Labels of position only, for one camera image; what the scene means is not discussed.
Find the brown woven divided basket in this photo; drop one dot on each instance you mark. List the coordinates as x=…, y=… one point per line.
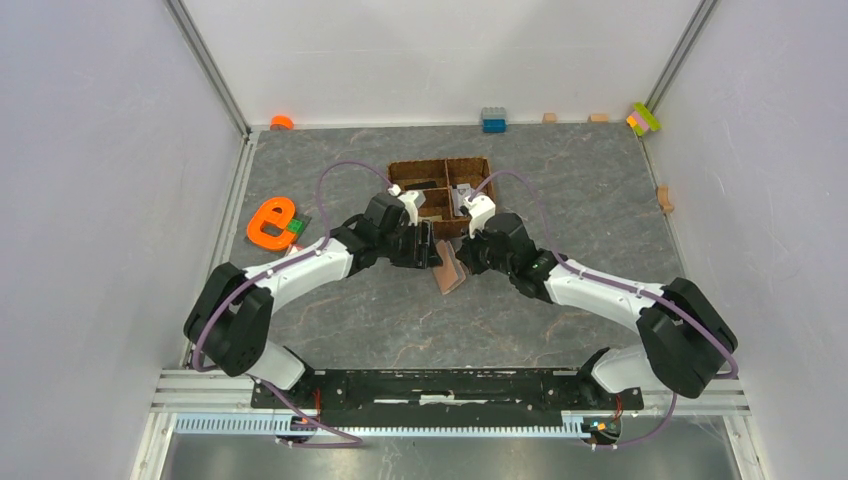
x=447, y=221

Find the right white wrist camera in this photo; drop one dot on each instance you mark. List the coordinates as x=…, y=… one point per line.
x=480, y=208

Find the green pink toy bricks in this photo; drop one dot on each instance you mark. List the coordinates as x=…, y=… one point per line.
x=642, y=121

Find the green toy block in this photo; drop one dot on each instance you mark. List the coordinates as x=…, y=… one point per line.
x=296, y=226

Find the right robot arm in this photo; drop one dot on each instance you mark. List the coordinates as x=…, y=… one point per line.
x=684, y=342

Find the curved tan wooden piece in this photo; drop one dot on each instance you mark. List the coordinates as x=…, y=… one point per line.
x=664, y=200

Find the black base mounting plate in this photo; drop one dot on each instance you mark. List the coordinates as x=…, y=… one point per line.
x=490, y=397

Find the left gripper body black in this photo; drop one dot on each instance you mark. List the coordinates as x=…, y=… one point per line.
x=402, y=246

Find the black item in basket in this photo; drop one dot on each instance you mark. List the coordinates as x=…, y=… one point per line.
x=423, y=185

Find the orange round cap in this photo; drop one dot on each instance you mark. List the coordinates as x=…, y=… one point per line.
x=281, y=122

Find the orange tape dispenser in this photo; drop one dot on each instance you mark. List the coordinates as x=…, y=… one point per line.
x=268, y=228

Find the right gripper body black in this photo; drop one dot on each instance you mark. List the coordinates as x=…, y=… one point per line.
x=480, y=257

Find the blue grey toy bricks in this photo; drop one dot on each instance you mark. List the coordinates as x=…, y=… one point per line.
x=493, y=120

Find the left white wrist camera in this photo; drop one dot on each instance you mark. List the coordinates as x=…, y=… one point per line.
x=412, y=201

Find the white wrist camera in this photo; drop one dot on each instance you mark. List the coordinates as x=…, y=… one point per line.
x=480, y=208
x=412, y=201

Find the grey cards in basket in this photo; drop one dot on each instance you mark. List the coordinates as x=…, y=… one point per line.
x=460, y=192

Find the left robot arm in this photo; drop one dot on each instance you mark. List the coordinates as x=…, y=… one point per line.
x=230, y=321

